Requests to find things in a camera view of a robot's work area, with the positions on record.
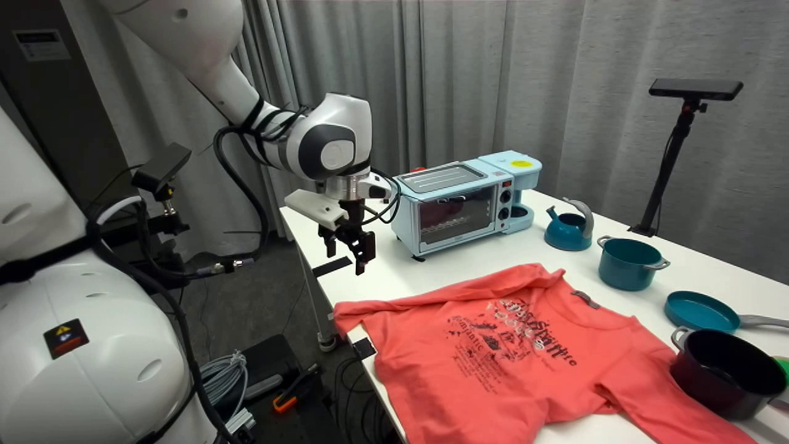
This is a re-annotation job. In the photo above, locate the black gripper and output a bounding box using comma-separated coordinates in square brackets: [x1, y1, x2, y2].
[319, 199, 379, 280]

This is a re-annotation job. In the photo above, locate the coral red printed sweatshirt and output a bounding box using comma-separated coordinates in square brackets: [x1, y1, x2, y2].
[331, 263, 759, 444]

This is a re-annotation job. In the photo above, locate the light blue toaster oven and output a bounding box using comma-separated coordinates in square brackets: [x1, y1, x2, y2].
[389, 148, 546, 263]

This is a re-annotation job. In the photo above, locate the black floor box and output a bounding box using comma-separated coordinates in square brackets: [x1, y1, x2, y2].
[241, 333, 304, 397]

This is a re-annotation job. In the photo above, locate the small teal bowl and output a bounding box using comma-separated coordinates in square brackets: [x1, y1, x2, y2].
[543, 195, 596, 254]

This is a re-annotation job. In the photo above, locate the teal toy pot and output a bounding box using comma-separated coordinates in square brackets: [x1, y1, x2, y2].
[595, 234, 673, 293]

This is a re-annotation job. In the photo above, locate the grey curtain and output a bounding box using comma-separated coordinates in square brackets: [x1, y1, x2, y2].
[60, 0, 789, 286]

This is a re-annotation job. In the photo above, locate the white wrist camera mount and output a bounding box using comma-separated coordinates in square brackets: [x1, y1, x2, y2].
[281, 189, 354, 234]

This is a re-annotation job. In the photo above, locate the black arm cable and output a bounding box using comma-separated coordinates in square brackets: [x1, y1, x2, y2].
[182, 97, 304, 280]

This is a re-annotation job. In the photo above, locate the orange handled tool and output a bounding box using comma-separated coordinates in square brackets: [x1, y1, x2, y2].
[272, 361, 325, 416]

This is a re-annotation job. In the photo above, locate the grey cable bundle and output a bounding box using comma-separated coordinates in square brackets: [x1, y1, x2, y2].
[195, 351, 257, 440]

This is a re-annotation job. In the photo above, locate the thick black hose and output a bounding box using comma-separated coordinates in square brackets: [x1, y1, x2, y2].
[85, 217, 213, 444]

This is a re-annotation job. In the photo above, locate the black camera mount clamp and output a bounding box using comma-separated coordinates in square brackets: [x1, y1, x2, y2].
[85, 194, 195, 291]

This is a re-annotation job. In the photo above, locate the small black side camera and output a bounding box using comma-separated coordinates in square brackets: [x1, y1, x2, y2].
[129, 144, 195, 205]

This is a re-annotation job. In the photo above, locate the black camera stand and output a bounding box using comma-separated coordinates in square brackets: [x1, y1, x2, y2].
[627, 97, 710, 239]

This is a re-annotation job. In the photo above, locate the black stereo camera bar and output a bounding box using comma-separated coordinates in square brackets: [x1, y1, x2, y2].
[649, 76, 748, 104]

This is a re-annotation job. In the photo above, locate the black pot with grey handle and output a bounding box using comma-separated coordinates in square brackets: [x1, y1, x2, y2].
[669, 326, 789, 423]

